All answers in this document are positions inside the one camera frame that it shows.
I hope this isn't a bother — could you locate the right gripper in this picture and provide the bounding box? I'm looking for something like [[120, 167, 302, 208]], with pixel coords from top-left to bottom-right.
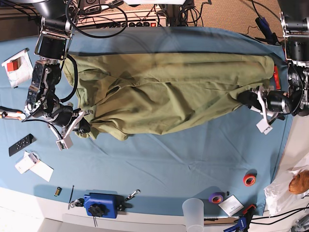
[[47, 103, 93, 151]]

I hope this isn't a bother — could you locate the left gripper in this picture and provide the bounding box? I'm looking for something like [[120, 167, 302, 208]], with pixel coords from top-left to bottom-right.
[[237, 87, 285, 135]]

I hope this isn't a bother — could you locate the olive green t-shirt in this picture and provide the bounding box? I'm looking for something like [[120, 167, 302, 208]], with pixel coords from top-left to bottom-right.
[[63, 53, 275, 141]]

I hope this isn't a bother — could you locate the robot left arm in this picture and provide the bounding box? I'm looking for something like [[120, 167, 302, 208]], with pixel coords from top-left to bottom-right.
[[237, 0, 309, 134]]

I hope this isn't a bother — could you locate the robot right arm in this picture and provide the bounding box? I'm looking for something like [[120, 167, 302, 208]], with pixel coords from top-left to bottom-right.
[[22, 0, 93, 150]]

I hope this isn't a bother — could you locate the black remote control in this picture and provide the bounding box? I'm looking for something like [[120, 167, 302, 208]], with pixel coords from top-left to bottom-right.
[[9, 133, 36, 157]]

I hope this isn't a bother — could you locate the white paper sheet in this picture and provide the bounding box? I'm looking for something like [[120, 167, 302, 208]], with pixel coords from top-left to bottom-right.
[[24, 151, 54, 182]]

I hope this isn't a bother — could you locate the thin black rod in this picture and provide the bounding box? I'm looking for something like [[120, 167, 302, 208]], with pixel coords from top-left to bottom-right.
[[68, 185, 74, 210]]

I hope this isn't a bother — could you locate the clear plastic packaged item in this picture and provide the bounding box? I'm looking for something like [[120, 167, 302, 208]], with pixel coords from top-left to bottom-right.
[[15, 152, 40, 174]]

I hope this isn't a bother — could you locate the blue black clamp top right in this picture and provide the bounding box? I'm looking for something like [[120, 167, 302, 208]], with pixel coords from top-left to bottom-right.
[[255, 17, 280, 45]]

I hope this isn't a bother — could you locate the small green yellow battery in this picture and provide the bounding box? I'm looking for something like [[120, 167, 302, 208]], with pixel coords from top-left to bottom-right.
[[54, 187, 62, 197]]

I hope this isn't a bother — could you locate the blue table cloth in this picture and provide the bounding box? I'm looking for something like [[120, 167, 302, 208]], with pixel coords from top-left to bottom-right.
[[0, 27, 293, 216]]

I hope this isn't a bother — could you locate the orange white utility knife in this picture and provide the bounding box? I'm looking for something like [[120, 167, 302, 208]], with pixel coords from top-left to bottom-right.
[[0, 106, 26, 121]]

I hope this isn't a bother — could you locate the blue clamp block black knob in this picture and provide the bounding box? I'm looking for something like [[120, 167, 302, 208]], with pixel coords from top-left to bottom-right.
[[84, 193, 125, 219]]

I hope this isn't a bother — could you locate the red tape roll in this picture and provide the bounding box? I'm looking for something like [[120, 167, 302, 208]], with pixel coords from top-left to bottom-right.
[[243, 174, 256, 187]]

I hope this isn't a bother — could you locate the silver carabiner clip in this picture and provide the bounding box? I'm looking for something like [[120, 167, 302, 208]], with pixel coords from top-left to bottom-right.
[[125, 189, 140, 201]]

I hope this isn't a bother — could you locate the brown furry object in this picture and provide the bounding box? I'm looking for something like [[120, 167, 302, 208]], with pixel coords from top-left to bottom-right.
[[289, 170, 309, 195]]

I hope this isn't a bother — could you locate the purple tape roll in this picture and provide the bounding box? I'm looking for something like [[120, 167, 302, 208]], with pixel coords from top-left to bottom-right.
[[209, 192, 225, 204]]

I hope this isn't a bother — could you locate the white plastic bag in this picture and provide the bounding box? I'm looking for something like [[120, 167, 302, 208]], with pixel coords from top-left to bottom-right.
[[264, 154, 309, 216]]

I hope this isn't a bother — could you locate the white card booklet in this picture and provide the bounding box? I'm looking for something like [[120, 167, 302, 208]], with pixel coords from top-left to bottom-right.
[[219, 195, 244, 217]]

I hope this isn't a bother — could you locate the blue orange clamp bottom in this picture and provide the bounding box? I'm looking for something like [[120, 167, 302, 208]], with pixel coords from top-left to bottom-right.
[[223, 204, 256, 232]]

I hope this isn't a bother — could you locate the translucent plastic cup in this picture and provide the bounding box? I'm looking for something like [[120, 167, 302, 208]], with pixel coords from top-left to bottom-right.
[[182, 198, 204, 232]]

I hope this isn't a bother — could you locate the white power strip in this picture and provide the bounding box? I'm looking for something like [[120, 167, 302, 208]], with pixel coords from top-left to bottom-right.
[[76, 10, 168, 29]]

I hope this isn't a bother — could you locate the red handled screwdriver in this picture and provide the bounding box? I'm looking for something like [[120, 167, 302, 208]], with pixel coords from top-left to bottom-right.
[[273, 65, 281, 90]]

